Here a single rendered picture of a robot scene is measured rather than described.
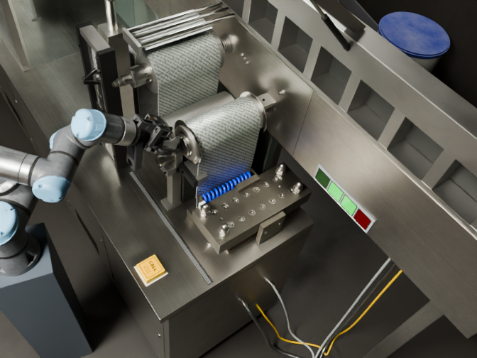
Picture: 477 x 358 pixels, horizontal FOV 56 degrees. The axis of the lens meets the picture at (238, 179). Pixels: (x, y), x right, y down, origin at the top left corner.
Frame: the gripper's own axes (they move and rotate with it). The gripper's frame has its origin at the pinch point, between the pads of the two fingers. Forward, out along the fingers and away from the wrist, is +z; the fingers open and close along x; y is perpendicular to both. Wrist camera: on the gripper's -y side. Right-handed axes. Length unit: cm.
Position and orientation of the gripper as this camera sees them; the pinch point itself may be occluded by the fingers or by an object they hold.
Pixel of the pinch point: (172, 146)
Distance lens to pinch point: 140.0
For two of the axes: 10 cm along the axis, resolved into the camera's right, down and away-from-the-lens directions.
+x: -5.9, -6.8, 4.3
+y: 6.0, -7.3, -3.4
